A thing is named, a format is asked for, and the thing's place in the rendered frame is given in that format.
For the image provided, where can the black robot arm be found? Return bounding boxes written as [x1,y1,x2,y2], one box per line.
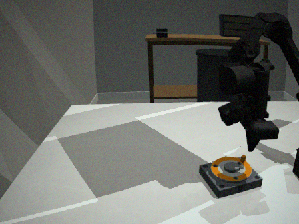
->
[218,12,299,126]

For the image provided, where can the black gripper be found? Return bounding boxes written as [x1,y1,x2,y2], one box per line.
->
[240,91,279,152]

